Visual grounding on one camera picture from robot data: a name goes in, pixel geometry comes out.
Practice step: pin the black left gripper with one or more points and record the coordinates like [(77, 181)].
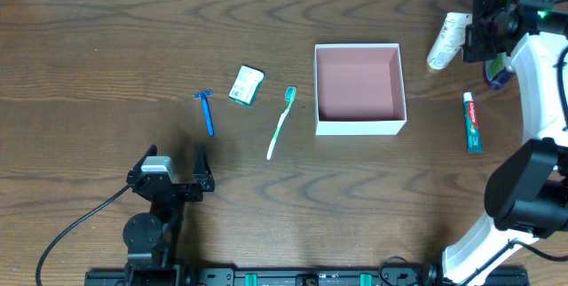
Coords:
[(176, 188)]

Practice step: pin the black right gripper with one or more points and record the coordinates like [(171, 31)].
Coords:
[(476, 41)]

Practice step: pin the white shampoo tube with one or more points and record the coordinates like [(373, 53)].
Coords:
[(450, 39)]

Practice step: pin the clear mouthwash bottle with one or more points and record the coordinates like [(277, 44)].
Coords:
[(498, 72)]

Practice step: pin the green Colgate toothpaste tube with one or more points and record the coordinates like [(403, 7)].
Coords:
[(474, 143)]

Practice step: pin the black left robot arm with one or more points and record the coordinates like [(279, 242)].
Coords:
[(152, 237)]

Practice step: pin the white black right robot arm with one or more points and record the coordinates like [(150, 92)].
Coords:
[(526, 197)]

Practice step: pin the blue disposable razor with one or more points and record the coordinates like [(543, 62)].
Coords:
[(202, 96)]

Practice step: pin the green white soap packet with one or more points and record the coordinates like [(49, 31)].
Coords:
[(246, 86)]

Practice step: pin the green white toothbrush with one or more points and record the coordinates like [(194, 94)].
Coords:
[(290, 97)]

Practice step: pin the white box pink interior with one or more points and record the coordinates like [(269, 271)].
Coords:
[(358, 90)]

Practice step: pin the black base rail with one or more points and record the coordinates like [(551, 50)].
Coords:
[(229, 277)]

